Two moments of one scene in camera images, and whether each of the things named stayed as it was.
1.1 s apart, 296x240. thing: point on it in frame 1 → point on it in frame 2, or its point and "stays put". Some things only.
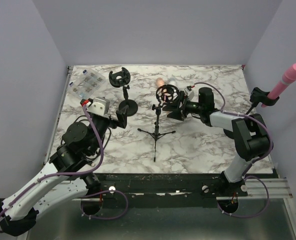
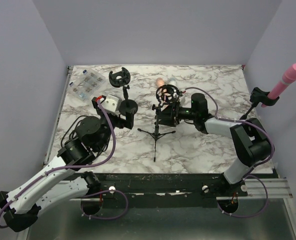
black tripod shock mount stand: x=166 y=94 stays put
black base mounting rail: x=160 y=190 stays put
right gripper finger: x=177 y=115 → x=169 y=122
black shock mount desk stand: x=121 y=78 stays put
